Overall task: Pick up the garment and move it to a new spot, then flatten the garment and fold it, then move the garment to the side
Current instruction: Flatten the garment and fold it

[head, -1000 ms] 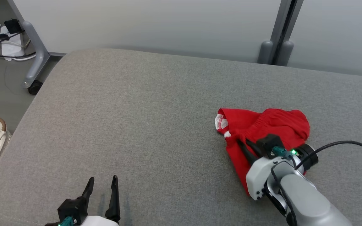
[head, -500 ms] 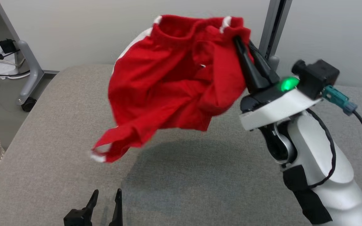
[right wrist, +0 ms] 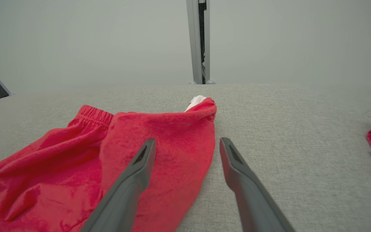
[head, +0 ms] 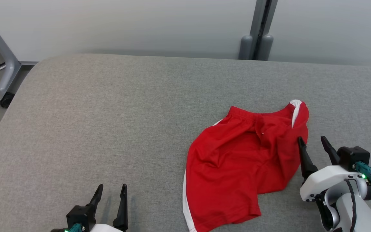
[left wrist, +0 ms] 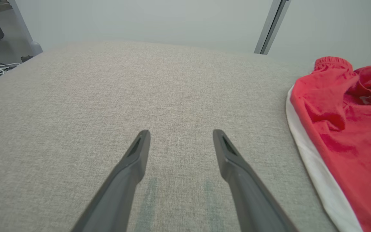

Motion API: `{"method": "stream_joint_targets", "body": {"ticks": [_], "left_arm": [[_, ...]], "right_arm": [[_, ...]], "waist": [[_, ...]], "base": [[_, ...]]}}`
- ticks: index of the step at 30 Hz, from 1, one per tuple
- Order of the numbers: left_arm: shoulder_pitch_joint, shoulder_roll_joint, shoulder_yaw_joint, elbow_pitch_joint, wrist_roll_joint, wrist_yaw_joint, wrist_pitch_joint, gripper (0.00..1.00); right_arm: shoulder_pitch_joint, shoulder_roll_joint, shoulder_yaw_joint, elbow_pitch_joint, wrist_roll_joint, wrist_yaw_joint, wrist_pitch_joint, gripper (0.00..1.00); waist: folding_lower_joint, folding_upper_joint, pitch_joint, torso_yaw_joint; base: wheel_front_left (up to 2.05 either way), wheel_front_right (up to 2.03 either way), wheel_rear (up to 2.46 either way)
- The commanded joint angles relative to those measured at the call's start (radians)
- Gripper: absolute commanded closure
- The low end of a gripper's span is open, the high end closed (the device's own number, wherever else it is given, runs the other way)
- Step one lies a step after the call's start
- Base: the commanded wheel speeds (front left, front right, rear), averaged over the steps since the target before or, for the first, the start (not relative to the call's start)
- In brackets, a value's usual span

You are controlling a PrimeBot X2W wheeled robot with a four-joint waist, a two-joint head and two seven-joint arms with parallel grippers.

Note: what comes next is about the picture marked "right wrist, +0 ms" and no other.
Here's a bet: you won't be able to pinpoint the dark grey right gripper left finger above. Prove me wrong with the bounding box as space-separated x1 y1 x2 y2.
80 139 157 232

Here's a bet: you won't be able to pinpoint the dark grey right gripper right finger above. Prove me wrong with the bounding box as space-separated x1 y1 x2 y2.
219 138 295 232

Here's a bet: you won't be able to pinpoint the red shorts with white trim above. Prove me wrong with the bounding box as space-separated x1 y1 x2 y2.
0 96 217 232

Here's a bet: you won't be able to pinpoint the grey fabric sofa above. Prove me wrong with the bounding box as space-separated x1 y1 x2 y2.
0 84 371 232

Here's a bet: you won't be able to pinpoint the grey metal post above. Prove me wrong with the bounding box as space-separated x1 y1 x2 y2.
186 0 216 85

